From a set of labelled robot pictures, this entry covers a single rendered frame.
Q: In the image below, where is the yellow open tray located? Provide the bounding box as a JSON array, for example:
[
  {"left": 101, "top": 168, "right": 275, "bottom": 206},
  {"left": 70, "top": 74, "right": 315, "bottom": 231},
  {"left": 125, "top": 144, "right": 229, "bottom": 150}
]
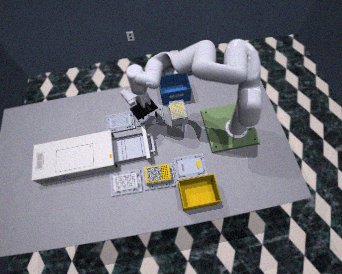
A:
[{"left": 178, "top": 174, "right": 221, "bottom": 211}]

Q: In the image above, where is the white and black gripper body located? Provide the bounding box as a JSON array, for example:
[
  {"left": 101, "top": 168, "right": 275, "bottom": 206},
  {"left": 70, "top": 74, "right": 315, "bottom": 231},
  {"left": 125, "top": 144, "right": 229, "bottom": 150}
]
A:
[{"left": 135, "top": 90, "right": 151, "bottom": 108}]

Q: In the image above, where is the blue plastic bin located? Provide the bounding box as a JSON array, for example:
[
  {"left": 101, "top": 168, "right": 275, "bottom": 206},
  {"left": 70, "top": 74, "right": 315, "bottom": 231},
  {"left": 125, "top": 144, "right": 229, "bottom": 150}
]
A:
[{"left": 159, "top": 73, "right": 191, "bottom": 105}]

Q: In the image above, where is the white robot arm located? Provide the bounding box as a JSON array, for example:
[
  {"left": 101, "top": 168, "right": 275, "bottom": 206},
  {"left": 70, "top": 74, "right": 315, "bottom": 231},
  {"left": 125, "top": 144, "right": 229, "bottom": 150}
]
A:
[{"left": 120, "top": 39, "right": 262, "bottom": 139}]

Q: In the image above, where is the black multiwell plate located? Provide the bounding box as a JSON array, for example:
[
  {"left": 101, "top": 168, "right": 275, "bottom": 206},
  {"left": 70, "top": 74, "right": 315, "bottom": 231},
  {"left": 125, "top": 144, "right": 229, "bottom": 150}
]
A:
[{"left": 130, "top": 98, "right": 158, "bottom": 120}]

